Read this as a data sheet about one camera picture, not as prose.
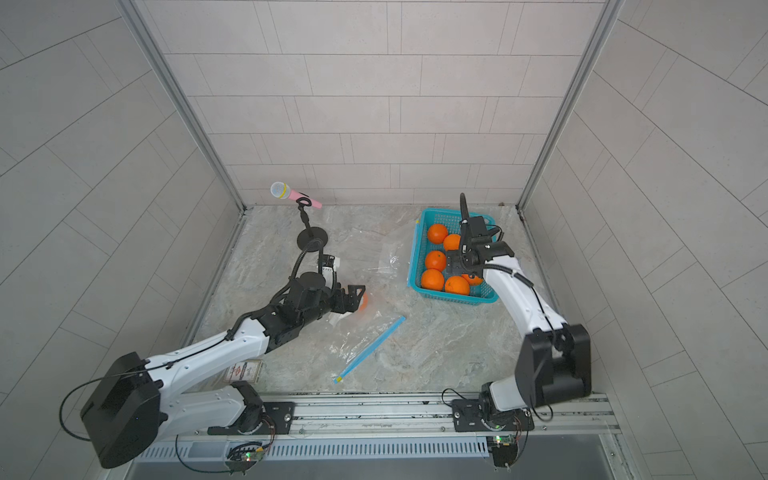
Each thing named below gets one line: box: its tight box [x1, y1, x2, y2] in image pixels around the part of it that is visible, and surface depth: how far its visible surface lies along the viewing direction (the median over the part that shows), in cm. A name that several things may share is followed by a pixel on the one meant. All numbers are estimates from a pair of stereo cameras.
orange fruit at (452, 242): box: [443, 234, 461, 252], surface depth 101 cm
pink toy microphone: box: [270, 181, 323, 209], surface depth 87 cm
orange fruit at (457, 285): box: [445, 276, 470, 295], surface depth 91 cm
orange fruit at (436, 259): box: [426, 250, 447, 272], surface depth 97 cm
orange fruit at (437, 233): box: [427, 224, 448, 244], surface depth 104 cm
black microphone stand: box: [296, 197, 328, 250], surface depth 107 cm
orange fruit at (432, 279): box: [421, 268, 445, 291], surface depth 91 cm
